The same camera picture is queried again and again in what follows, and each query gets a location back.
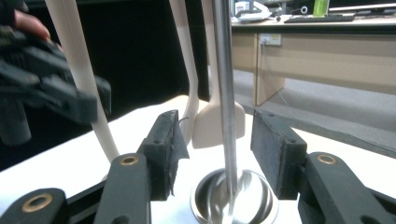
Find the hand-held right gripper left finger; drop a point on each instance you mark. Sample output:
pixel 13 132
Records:
pixel 163 149

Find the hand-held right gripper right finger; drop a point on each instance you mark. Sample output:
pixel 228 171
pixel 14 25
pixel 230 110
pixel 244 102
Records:
pixel 277 158

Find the cream spatula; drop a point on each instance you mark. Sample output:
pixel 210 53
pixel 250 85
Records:
pixel 207 130

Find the cream perforated skimmer spoon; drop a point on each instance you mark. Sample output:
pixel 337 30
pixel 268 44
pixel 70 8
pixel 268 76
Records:
pixel 186 40

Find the metal utensil stand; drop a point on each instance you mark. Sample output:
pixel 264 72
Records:
pixel 224 62

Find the black curtain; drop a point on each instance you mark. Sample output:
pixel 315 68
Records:
pixel 140 62

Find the white table mat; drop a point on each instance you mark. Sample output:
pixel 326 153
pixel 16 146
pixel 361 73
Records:
pixel 62 161

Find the wooden office desk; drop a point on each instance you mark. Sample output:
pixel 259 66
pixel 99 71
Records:
pixel 327 68

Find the black keyboard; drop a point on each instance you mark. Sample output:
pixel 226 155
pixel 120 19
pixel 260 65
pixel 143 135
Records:
pixel 317 18

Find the white desktop device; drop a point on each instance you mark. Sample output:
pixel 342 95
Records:
pixel 252 12

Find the green bottle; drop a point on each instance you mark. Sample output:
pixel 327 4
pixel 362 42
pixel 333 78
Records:
pixel 320 7

